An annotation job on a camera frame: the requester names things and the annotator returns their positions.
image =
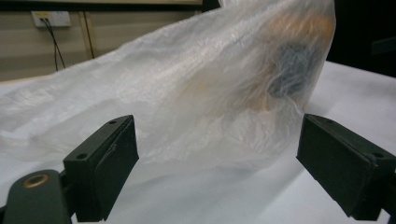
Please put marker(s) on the white wall socket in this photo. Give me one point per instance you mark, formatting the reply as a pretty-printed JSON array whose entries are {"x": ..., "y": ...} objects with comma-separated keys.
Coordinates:
[{"x": 57, "y": 18}]

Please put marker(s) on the translucent white plastic bag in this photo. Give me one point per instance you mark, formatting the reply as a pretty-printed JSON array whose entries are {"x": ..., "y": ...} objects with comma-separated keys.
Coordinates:
[{"x": 186, "y": 93}]

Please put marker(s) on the orange drink bottle twin pack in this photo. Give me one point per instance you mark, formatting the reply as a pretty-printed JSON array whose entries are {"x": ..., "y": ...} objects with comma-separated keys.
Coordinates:
[{"x": 292, "y": 71}]

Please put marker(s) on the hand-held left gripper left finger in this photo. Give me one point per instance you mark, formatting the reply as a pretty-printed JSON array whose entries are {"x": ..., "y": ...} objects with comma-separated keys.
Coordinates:
[{"x": 93, "y": 174}]

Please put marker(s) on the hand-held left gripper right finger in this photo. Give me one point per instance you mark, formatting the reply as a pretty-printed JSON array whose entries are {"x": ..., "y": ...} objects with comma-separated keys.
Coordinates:
[{"x": 342, "y": 165}]

